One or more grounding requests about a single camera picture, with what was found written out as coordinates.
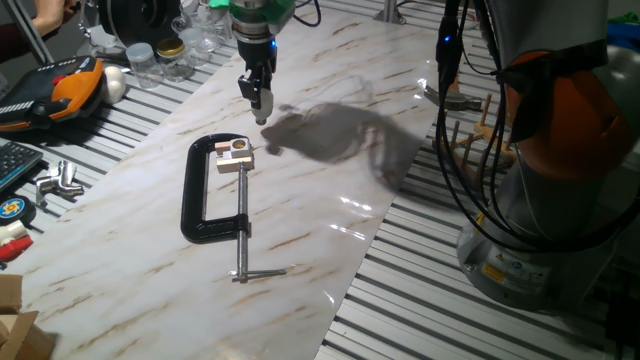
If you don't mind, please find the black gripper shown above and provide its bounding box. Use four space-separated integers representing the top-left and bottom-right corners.
235 38 279 112

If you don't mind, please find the grey cylindrical peg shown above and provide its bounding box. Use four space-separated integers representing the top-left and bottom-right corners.
252 87 275 126

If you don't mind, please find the person forearm dark sleeve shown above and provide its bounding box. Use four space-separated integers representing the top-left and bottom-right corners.
0 22 46 64

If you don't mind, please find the person hand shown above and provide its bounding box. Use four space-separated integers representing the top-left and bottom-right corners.
30 0 80 36

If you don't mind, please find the clear plastic cup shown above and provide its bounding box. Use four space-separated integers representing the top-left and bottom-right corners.
178 27 212 69

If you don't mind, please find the glass jar gold lid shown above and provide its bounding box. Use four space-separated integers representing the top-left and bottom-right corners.
155 37 197 84

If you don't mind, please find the clear plastic jar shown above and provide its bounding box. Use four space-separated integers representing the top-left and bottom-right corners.
125 42 164 90

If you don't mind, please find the black C-clamp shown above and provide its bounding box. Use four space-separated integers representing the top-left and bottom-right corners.
179 132 289 284

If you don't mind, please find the black filament spool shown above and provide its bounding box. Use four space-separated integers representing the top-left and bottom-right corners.
97 0 181 49

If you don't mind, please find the white egg shaped object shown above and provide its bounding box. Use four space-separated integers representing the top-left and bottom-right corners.
102 65 128 105

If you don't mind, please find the thin metal stand leg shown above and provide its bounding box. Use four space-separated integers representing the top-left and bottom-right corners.
74 0 101 57

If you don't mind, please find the orange black teach pendant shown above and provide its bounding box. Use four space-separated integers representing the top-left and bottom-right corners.
0 55 105 134

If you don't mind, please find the silver pipe fitting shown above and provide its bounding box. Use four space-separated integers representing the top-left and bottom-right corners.
34 159 85 204

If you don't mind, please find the wooden peg rack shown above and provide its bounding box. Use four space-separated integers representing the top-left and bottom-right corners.
432 92 519 190

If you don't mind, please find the thick metal stand leg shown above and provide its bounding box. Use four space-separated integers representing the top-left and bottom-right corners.
4 0 55 65

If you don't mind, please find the black keyboard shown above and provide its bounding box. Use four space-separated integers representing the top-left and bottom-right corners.
0 141 45 194

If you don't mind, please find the black round tape measure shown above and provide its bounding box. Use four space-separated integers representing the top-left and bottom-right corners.
0 194 37 226

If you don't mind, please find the open cardboard box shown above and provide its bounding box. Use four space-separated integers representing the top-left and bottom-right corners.
0 273 57 360

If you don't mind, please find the blue bag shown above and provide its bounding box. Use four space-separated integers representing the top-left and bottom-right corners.
607 22 640 52

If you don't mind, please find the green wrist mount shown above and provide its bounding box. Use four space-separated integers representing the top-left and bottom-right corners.
208 0 297 26

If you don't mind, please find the aluminium frame post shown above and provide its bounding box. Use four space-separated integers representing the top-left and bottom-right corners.
372 0 407 25

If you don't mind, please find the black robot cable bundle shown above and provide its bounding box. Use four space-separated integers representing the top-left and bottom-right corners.
434 0 640 254

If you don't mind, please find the wooden handle hammer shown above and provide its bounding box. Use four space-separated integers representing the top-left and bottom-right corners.
423 74 484 112

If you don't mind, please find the white valve red handle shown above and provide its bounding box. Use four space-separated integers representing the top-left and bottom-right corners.
0 219 35 264

